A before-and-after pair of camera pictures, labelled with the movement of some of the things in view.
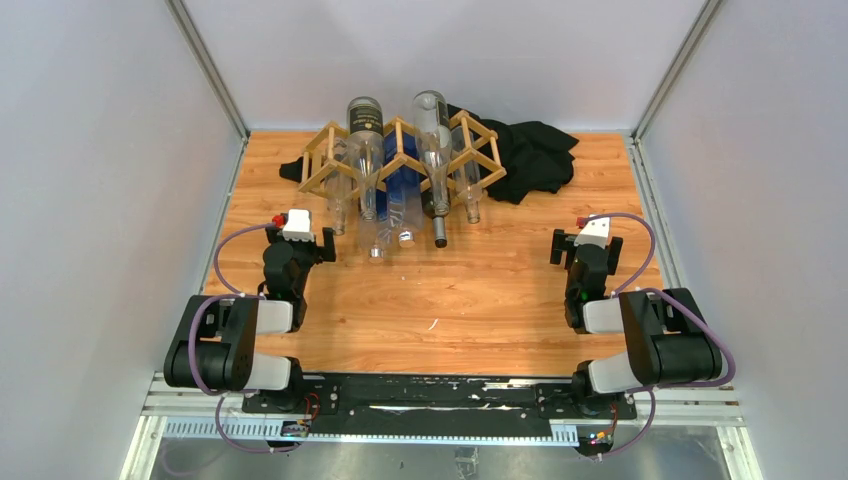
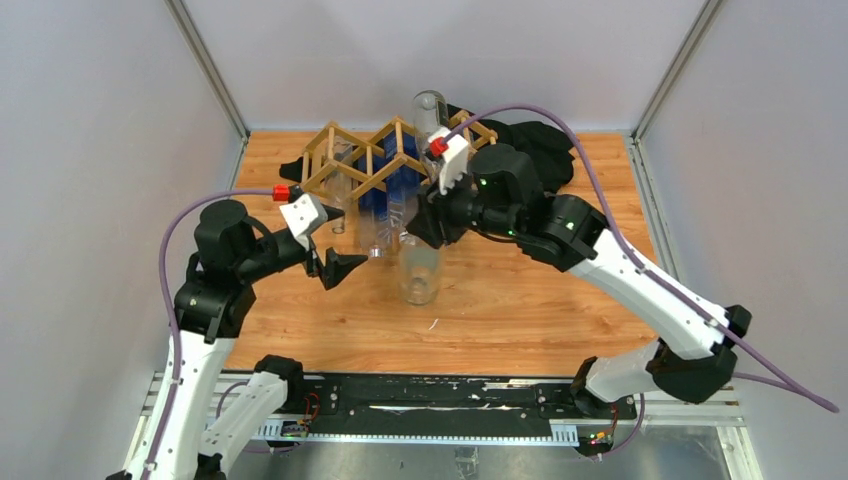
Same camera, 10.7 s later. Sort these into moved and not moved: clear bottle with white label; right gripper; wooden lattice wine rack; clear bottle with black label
Moved: right gripper; clear bottle with black label
Not moved: wooden lattice wine rack; clear bottle with white label
